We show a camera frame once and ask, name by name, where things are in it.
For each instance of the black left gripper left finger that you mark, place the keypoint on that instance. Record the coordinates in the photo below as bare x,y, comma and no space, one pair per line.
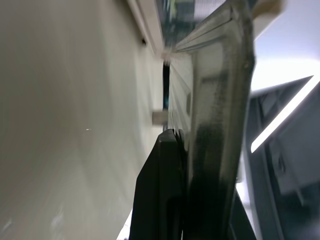
160,190

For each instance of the white toaster oven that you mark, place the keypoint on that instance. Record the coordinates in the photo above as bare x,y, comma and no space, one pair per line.
150,25

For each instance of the white ceiling light strip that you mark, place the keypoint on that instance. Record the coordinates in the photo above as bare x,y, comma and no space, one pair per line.
280,117

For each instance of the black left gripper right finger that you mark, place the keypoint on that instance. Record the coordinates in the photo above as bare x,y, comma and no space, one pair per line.
240,225

